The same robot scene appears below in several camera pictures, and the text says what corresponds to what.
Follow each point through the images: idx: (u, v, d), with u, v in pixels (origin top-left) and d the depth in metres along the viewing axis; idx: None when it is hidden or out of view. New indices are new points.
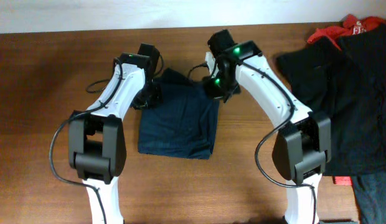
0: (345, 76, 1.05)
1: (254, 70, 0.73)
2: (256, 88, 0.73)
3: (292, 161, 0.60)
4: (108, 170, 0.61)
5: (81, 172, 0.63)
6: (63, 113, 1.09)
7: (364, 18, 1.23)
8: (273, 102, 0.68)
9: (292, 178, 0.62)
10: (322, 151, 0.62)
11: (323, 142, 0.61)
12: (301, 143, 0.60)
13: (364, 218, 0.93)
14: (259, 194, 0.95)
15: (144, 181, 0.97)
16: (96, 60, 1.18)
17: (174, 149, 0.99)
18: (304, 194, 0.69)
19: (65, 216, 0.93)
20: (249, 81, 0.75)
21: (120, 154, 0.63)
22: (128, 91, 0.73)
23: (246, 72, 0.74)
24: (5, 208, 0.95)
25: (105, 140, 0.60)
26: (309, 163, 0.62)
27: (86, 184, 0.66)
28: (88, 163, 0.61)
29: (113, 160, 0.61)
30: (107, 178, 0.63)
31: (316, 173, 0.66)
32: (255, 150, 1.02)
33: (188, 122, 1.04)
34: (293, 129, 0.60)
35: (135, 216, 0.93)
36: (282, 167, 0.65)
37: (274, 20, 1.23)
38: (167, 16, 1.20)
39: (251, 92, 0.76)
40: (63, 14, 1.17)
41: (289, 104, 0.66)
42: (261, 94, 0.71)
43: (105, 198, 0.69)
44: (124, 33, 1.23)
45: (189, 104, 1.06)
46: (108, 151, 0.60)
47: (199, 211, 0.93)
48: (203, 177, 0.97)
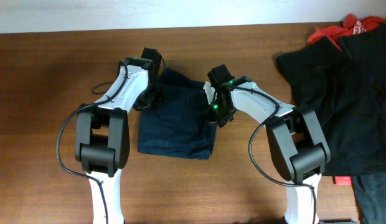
0: (347, 74, 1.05)
1: (244, 89, 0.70)
2: (249, 107, 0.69)
3: (284, 154, 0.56)
4: (112, 162, 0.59)
5: (87, 162, 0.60)
6: (65, 112, 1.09)
7: (364, 18, 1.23)
8: (259, 109, 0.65)
9: (292, 177, 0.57)
10: (318, 148, 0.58)
11: (315, 135, 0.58)
12: (289, 135, 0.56)
13: (364, 218, 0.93)
14: (260, 193, 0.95)
15: (145, 180, 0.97)
16: (97, 61, 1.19)
17: (173, 148, 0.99)
18: (304, 193, 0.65)
19: (68, 216, 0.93)
20: (242, 103, 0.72)
21: (125, 147, 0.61)
22: (132, 91, 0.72)
23: (237, 96, 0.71)
24: (9, 208, 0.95)
25: (110, 130, 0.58)
26: (307, 160, 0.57)
27: (91, 178, 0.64)
28: (95, 154, 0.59)
29: (117, 151, 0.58)
30: (111, 171, 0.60)
31: (315, 175, 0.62)
32: (255, 150, 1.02)
33: (189, 120, 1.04)
34: (279, 119, 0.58)
35: (136, 216, 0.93)
36: (279, 166, 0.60)
37: (276, 20, 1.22)
38: (164, 17, 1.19)
39: (248, 114, 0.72)
40: (64, 14, 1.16)
41: (275, 106, 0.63)
42: (253, 109, 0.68)
43: (108, 193, 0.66)
44: (125, 33, 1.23)
45: (190, 103, 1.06)
46: (113, 141, 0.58)
47: (200, 211, 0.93)
48: (203, 177, 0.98)
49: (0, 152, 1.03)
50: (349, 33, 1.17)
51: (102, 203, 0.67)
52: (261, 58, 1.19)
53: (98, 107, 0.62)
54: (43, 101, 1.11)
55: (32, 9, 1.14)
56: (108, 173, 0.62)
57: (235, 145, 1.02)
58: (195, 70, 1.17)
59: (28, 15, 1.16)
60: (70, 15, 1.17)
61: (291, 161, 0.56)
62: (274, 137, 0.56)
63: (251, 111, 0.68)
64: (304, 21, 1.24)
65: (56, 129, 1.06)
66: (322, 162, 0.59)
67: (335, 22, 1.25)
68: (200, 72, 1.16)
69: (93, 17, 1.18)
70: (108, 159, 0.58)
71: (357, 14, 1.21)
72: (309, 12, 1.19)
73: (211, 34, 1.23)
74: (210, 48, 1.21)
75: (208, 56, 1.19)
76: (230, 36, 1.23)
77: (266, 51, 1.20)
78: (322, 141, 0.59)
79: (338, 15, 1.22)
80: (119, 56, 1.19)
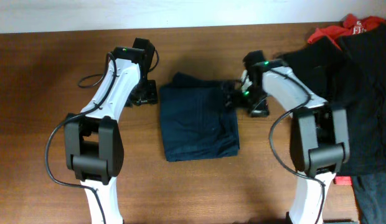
0: (348, 75, 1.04)
1: (278, 74, 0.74)
2: (280, 91, 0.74)
3: (305, 144, 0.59)
4: (106, 170, 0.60)
5: (80, 172, 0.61)
6: (64, 112, 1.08)
7: (364, 18, 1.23)
8: (291, 96, 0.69)
9: (306, 167, 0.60)
10: (338, 145, 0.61)
11: (340, 133, 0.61)
12: (312, 129, 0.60)
13: (364, 218, 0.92)
14: (260, 193, 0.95)
15: (144, 180, 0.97)
16: (96, 60, 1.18)
17: (201, 150, 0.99)
18: (314, 189, 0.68)
19: (67, 216, 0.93)
20: (273, 86, 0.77)
21: (117, 155, 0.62)
22: (124, 86, 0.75)
23: (271, 78, 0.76)
24: (7, 208, 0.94)
25: (101, 141, 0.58)
26: (324, 154, 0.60)
27: (85, 186, 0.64)
28: (88, 165, 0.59)
29: (110, 161, 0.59)
30: (105, 178, 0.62)
31: (330, 173, 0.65)
32: (256, 150, 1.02)
33: (210, 121, 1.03)
34: (308, 111, 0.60)
35: (136, 216, 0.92)
36: (296, 155, 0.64)
37: (275, 20, 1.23)
38: (165, 14, 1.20)
39: (274, 94, 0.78)
40: (64, 14, 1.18)
41: (305, 97, 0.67)
42: (285, 96, 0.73)
43: (104, 199, 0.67)
44: (124, 33, 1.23)
45: (205, 103, 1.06)
46: (104, 152, 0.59)
47: (200, 211, 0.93)
48: (203, 176, 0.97)
49: None
50: (349, 33, 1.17)
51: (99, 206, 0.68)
52: None
53: (86, 116, 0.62)
54: (42, 100, 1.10)
55: (33, 9, 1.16)
56: (101, 182, 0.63)
57: None
58: (195, 70, 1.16)
59: (29, 15, 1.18)
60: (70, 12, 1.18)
61: (308, 152, 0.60)
62: (299, 127, 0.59)
63: (282, 94, 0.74)
64: (304, 21, 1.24)
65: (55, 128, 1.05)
66: (337, 162, 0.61)
67: (335, 22, 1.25)
68: (201, 71, 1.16)
69: (93, 16, 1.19)
70: (101, 168, 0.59)
71: (356, 15, 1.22)
72: (308, 11, 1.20)
73: (210, 34, 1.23)
74: (209, 48, 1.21)
75: (208, 55, 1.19)
76: (230, 36, 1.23)
77: (266, 51, 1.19)
78: (344, 142, 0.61)
79: (338, 15, 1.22)
80: None
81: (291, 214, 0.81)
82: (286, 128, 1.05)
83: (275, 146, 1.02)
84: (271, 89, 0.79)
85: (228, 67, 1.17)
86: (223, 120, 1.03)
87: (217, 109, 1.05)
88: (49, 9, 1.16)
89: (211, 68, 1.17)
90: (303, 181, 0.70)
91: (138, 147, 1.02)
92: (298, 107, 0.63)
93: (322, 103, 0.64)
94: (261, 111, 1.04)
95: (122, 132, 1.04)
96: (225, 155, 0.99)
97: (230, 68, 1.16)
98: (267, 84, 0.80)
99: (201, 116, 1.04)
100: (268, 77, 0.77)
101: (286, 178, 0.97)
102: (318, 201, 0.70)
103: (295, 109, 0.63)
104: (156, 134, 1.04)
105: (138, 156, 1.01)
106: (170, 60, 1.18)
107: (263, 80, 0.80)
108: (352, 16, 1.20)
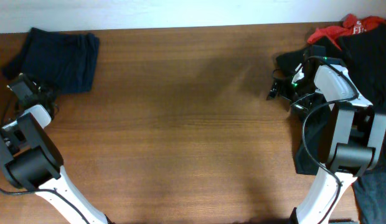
0: None
1: (332, 68, 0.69)
2: (327, 87, 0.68)
3: (335, 137, 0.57)
4: (48, 161, 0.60)
5: (27, 182, 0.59)
6: (65, 113, 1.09)
7: (364, 18, 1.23)
8: (337, 89, 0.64)
9: (329, 160, 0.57)
10: (369, 149, 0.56)
11: (375, 138, 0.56)
12: (350, 124, 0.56)
13: (363, 218, 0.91)
14: (259, 193, 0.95)
15: (144, 180, 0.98)
16: (98, 61, 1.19)
17: (202, 126, 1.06)
18: (330, 188, 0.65)
19: None
20: (322, 79, 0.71)
21: (50, 145, 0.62)
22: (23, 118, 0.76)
23: (325, 70, 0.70)
24: (9, 208, 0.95)
25: (27, 134, 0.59)
26: (352, 154, 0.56)
27: (43, 191, 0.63)
28: (28, 165, 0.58)
29: (45, 149, 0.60)
30: (53, 171, 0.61)
31: (350, 175, 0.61)
32: (255, 149, 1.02)
33: (209, 99, 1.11)
34: (350, 106, 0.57)
35: (136, 215, 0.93)
36: (322, 150, 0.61)
37: (275, 20, 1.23)
38: (164, 15, 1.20)
39: (322, 90, 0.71)
40: (64, 14, 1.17)
41: (352, 94, 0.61)
42: (329, 85, 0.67)
43: (68, 193, 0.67)
44: (125, 34, 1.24)
45: (200, 81, 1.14)
46: (33, 142, 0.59)
47: (198, 210, 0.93)
48: (203, 176, 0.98)
49: None
50: (349, 33, 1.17)
51: (69, 205, 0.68)
52: (261, 58, 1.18)
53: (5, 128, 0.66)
54: None
55: (33, 8, 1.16)
56: (53, 177, 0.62)
57: (234, 145, 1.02)
58: (195, 70, 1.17)
59: (30, 15, 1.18)
60: (69, 15, 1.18)
61: (335, 145, 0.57)
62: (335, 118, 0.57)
63: (327, 89, 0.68)
64: (304, 20, 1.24)
65: (58, 128, 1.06)
66: (363, 165, 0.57)
67: (335, 22, 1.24)
68: (201, 71, 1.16)
69: (94, 17, 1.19)
70: (44, 162, 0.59)
71: (357, 15, 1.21)
72: (309, 11, 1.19)
73: (210, 34, 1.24)
74: (209, 48, 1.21)
75: (207, 56, 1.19)
76: (230, 35, 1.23)
77: (266, 51, 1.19)
78: (376, 147, 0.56)
79: (338, 15, 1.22)
80: (119, 56, 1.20)
81: (296, 214, 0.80)
82: (286, 128, 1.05)
83: (275, 145, 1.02)
84: (318, 82, 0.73)
85: (228, 66, 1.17)
86: (223, 99, 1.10)
87: (213, 88, 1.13)
88: (48, 9, 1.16)
89: (211, 68, 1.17)
90: (320, 177, 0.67)
91: (139, 146, 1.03)
92: (345, 99, 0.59)
93: (368, 105, 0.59)
94: (303, 108, 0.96)
95: (122, 132, 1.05)
96: (236, 147, 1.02)
97: (229, 68, 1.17)
98: (316, 77, 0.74)
99: (200, 94, 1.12)
100: (320, 69, 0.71)
101: (286, 179, 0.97)
102: (329, 201, 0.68)
103: (342, 100, 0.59)
104: (156, 134, 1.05)
105: (138, 156, 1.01)
106: (171, 60, 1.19)
107: (317, 73, 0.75)
108: (352, 16, 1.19)
